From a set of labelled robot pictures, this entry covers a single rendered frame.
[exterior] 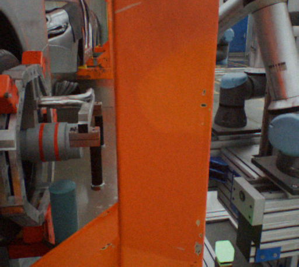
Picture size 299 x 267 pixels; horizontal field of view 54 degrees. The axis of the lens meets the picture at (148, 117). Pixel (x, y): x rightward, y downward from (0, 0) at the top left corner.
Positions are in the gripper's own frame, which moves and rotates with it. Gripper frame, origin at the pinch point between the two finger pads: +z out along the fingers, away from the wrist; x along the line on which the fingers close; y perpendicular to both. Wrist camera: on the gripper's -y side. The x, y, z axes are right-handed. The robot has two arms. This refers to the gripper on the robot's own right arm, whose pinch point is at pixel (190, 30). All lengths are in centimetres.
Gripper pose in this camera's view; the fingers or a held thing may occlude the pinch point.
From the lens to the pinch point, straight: 191.8
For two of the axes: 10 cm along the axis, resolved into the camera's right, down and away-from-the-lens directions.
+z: -4.3, -2.5, 8.7
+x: 8.9, -2.5, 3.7
